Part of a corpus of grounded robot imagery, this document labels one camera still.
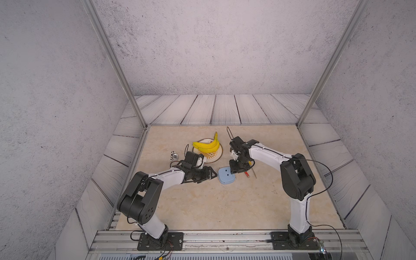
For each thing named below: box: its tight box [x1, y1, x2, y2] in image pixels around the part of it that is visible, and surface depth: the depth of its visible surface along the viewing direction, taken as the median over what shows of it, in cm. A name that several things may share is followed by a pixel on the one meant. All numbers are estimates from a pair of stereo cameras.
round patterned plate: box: [192, 138, 224, 165], surface depth 106 cm
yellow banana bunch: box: [192, 131, 220, 154], surface depth 106 cm
